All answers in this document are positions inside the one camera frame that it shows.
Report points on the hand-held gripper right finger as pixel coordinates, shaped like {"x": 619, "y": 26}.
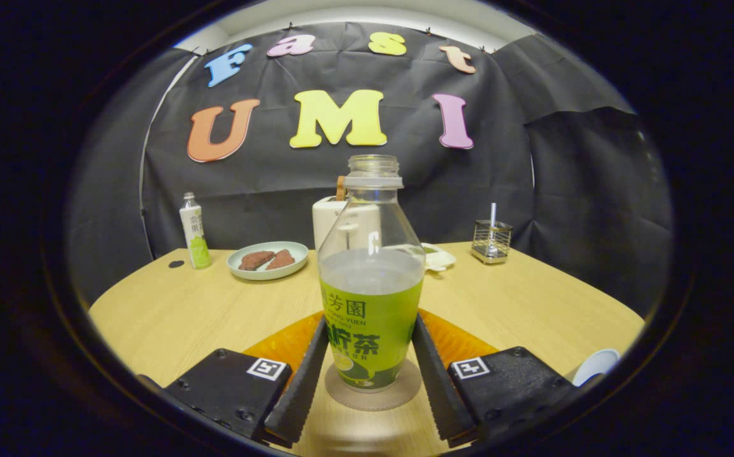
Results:
{"x": 439, "y": 387}

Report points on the bread slice in toaster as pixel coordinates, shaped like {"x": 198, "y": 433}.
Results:
{"x": 340, "y": 188}

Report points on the slim white green bottle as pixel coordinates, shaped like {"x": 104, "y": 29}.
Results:
{"x": 195, "y": 235}

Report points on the round brown coaster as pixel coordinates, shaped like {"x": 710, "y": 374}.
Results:
{"x": 354, "y": 400}

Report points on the pale green plate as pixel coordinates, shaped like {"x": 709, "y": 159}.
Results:
{"x": 236, "y": 270}

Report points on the white divided snack tray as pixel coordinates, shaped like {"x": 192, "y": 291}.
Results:
{"x": 439, "y": 257}

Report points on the white toaster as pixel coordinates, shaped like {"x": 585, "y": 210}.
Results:
{"x": 325, "y": 219}

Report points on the green label juice bottle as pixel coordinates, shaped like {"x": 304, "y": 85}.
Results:
{"x": 372, "y": 317}

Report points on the wooden table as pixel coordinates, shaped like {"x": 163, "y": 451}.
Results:
{"x": 183, "y": 317}

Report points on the brown toast slice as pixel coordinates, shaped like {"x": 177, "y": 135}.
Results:
{"x": 254, "y": 259}
{"x": 283, "y": 259}

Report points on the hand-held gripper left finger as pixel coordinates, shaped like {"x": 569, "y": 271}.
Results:
{"x": 303, "y": 387}

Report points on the white straw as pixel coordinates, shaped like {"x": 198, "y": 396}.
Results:
{"x": 493, "y": 212}

